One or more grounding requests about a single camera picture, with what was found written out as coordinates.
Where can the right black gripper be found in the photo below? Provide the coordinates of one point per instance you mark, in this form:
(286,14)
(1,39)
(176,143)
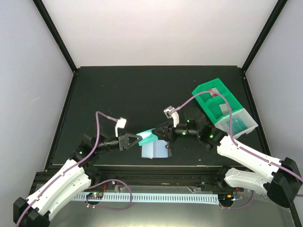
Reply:
(169,132)

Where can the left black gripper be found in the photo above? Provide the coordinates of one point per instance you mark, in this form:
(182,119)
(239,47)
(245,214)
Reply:
(123,141)

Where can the teal credit card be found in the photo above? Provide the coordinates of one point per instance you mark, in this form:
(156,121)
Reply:
(238,126)
(147,137)

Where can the black card holder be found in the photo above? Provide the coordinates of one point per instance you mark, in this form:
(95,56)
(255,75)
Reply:
(156,149)

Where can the white card black stripe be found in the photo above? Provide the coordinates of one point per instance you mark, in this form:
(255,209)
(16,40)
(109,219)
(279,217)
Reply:
(224,109)

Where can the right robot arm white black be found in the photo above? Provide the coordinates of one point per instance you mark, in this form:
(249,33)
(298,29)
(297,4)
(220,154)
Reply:
(280,180)

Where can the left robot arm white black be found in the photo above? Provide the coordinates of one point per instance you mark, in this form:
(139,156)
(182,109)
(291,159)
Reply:
(76,175)

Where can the red white card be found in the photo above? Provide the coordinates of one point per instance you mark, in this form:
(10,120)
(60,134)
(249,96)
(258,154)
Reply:
(213,92)

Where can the green bin middle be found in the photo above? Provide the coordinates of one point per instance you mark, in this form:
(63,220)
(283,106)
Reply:
(216,108)

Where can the green bin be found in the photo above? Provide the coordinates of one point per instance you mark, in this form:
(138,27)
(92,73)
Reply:
(214,86)
(216,108)

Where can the green bin far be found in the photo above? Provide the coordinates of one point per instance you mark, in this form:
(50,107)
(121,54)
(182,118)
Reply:
(214,86)

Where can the left controller board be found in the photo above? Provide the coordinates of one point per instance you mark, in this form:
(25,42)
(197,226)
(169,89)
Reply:
(94,196)

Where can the controller board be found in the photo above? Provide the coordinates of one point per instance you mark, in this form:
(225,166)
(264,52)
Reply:
(229,197)
(94,196)

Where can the white translucent bin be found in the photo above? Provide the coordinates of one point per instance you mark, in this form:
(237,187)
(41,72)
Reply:
(224,122)

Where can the right controller board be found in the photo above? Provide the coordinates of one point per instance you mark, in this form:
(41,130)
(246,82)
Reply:
(229,197)

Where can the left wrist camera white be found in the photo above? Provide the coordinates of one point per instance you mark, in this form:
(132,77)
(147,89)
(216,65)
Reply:
(120,124)

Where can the black aluminium rail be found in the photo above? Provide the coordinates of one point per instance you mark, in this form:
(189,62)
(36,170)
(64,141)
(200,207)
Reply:
(196,176)

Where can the white slotted cable duct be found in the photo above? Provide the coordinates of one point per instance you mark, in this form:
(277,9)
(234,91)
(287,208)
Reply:
(153,198)

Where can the left frame post black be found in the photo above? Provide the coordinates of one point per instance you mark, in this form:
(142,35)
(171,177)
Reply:
(54,32)

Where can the frame post black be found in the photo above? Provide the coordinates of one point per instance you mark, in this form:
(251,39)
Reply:
(54,32)
(275,13)

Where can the right frame post black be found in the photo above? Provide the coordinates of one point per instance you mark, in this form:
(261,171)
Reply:
(275,13)

